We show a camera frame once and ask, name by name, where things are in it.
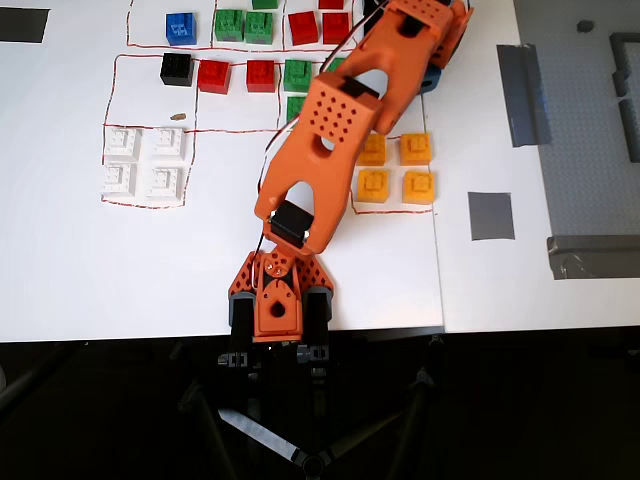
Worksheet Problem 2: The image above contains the red black base cable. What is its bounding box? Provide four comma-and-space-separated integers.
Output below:
251, 232, 267, 297

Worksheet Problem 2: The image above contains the black grey table clamp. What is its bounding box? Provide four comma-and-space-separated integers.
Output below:
298, 287, 336, 379
226, 293, 258, 372

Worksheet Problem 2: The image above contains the grey studded baseplate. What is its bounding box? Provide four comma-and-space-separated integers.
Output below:
513, 0, 640, 239

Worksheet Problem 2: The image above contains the wide grey tape strip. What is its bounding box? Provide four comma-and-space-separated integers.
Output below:
545, 234, 640, 282

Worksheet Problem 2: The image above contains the short dark grey brick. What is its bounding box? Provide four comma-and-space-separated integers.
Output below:
611, 69, 632, 99

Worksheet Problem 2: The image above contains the dark metal stand frame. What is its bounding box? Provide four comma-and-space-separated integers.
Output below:
169, 334, 446, 480

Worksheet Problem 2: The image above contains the long grey tape strip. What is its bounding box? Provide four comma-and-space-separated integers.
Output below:
495, 43, 554, 149

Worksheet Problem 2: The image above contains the grey square tape marker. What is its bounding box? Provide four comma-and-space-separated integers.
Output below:
467, 191, 517, 243

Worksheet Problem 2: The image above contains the yellow toy block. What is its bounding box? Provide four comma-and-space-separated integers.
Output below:
355, 168, 392, 204
399, 131, 434, 167
401, 169, 437, 206
359, 134, 389, 168

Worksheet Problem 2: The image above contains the long dark grey brick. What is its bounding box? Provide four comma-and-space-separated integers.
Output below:
616, 98, 640, 164

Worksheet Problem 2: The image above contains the dark grey corner brick wall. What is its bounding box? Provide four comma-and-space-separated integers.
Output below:
608, 31, 640, 72

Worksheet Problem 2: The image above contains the black tape patch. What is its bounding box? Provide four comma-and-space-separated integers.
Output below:
0, 7, 51, 44

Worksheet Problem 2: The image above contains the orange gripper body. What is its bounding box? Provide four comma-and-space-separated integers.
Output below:
430, 3, 475, 70

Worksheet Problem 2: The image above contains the white toy block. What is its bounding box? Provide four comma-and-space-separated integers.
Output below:
100, 162, 139, 198
149, 126, 188, 163
103, 126, 143, 163
145, 165, 185, 202

